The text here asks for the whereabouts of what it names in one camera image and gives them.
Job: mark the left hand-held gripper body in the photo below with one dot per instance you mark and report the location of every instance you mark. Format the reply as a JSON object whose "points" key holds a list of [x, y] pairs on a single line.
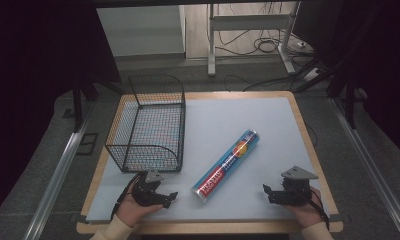
{"points": [[144, 195]]}

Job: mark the black floor plate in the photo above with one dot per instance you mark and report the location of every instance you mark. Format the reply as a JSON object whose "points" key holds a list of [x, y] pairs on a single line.
{"points": [[87, 143]]}

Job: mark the black metal stand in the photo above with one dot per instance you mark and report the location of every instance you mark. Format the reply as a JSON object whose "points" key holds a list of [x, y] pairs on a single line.
{"points": [[349, 100], [78, 103]]}

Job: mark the person's left hand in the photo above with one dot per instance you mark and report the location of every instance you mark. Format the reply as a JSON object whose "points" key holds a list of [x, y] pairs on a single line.
{"points": [[133, 210]]}

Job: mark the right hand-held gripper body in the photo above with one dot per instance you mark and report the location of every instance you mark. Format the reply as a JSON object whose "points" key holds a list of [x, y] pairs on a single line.
{"points": [[296, 191]]}

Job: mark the aluminium rail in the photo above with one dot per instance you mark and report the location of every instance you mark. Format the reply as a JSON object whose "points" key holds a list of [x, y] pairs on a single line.
{"points": [[371, 166], [58, 173]]}

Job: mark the pale blue table mat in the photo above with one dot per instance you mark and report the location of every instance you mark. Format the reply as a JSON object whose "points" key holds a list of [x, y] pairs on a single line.
{"points": [[228, 120]]}

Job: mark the dark curtain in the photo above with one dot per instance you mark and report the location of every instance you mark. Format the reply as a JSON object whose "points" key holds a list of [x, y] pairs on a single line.
{"points": [[31, 66], [381, 60]]}

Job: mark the white wall panel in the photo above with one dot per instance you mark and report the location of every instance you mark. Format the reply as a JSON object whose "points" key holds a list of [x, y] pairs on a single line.
{"points": [[138, 30]]}

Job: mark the white metal desk frame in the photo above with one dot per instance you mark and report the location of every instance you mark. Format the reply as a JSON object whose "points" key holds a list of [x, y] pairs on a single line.
{"points": [[251, 22]]}

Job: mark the white power strip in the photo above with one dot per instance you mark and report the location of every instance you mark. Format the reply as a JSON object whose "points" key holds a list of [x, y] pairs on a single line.
{"points": [[312, 74]]}

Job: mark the blue and red cylindrical tube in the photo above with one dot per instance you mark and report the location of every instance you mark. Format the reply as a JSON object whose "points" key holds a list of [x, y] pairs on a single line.
{"points": [[226, 165]]}

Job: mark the person's right hand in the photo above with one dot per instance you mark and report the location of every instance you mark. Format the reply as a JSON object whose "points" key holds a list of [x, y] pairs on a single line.
{"points": [[304, 211]]}

